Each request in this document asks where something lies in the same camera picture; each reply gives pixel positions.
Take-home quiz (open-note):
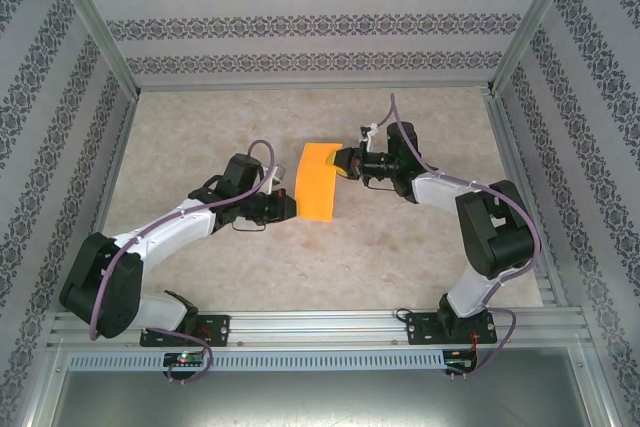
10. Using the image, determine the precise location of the grey metal sheet panel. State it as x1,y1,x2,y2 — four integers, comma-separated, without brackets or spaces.
49,371,609,427

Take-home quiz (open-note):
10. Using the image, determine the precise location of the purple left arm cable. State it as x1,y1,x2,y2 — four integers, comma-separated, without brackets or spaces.
88,140,278,386

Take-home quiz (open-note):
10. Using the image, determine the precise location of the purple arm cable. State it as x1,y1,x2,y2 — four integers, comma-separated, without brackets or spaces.
88,140,278,386
377,93,545,383

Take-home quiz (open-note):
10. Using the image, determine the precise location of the aluminium mounting rail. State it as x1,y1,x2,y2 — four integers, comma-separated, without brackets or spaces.
47,310,594,348

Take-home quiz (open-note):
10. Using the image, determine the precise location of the aluminium side rail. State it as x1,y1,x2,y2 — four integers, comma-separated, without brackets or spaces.
68,94,141,312
480,86,571,309

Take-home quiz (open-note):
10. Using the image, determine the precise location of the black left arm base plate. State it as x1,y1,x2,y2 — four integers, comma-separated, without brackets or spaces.
139,314,232,348

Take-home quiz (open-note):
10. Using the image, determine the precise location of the slotted grey cable duct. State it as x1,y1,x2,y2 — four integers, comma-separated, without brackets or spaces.
67,349,446,373

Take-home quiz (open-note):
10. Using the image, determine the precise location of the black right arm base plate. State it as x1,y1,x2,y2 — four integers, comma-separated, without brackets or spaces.
405,310,499,347

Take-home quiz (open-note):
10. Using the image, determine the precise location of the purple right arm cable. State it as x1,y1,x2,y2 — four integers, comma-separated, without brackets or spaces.
377,93,545,383

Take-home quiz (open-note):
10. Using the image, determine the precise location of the aluminium frame post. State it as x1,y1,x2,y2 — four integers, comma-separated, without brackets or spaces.
582,339,632,427
17,339,69,427
42,0,142,101
488,0,585,96

